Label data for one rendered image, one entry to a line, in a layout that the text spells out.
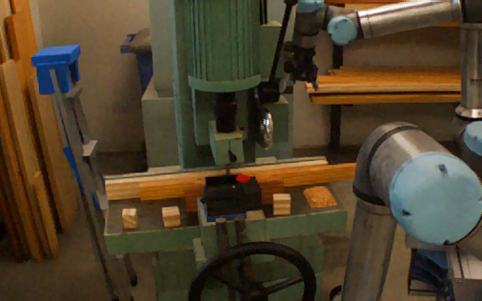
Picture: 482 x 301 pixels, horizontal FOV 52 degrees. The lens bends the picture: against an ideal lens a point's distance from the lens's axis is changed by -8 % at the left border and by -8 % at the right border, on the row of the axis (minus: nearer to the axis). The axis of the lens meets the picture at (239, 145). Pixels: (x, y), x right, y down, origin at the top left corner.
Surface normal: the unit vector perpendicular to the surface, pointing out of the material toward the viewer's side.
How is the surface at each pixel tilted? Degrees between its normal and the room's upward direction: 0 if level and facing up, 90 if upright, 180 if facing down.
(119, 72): 90
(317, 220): 90
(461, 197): 86
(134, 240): 90
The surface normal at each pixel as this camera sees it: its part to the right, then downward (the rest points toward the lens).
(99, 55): 0.02, 0.39
